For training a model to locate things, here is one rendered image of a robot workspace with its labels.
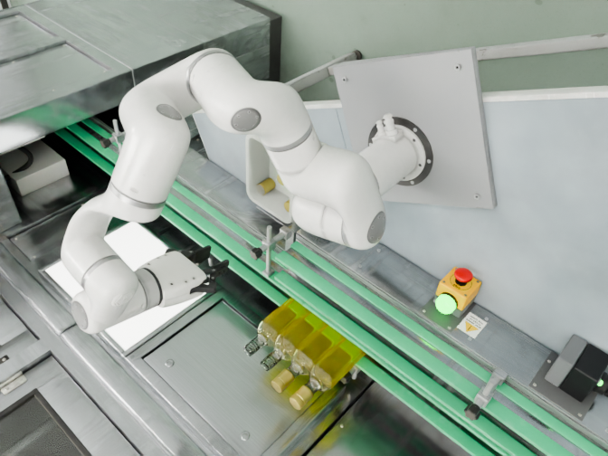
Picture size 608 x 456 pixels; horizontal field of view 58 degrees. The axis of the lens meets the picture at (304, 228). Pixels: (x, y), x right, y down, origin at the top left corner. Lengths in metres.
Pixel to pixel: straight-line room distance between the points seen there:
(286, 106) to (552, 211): 0.57
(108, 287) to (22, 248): 1.07
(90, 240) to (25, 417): 0.72
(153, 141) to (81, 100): 1.16
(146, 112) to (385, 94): 0.54
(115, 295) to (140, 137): 0.26
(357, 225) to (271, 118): 0.24
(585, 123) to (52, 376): 1.35
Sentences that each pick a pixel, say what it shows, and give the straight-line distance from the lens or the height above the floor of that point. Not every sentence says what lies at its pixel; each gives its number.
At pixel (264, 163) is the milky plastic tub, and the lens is 1.52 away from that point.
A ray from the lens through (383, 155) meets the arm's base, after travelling 1.09.
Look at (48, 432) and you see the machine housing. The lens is 1.53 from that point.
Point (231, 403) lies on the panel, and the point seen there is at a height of 1.21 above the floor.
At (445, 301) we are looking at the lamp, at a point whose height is 0.85.
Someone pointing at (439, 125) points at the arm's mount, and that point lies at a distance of 1.12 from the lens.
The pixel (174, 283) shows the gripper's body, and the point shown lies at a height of 1.30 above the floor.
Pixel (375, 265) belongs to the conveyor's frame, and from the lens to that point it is 1.34.
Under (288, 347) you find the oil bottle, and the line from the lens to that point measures 1.32.
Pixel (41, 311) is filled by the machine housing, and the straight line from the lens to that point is 1.70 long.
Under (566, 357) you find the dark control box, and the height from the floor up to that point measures 0.82.
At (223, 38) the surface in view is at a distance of 2.19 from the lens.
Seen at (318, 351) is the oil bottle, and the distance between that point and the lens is 1.32.
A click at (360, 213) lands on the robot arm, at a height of 1.08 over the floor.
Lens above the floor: 1.65
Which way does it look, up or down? 35 degrees down
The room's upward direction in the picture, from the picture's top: 126 degrees counter-clockwise
